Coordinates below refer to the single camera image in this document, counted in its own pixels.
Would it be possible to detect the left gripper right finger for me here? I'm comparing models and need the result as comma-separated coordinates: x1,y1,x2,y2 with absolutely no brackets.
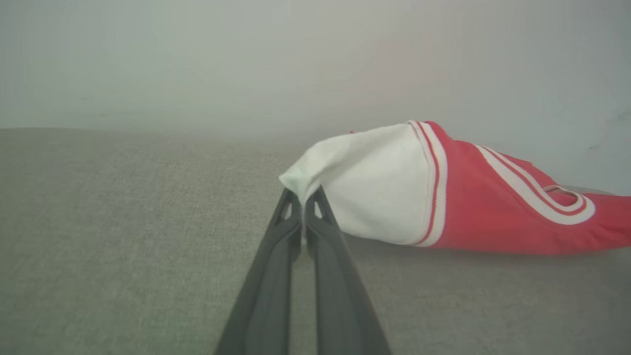
305,186,391,355

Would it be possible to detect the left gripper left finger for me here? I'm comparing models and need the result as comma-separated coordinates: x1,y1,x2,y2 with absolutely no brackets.
214,187,302,355

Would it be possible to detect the grey fabric sofa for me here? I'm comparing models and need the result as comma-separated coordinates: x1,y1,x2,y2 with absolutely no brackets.
0,127,631,355

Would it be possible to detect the red and white garment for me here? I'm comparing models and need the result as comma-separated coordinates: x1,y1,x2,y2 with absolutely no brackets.
279,120,631,255

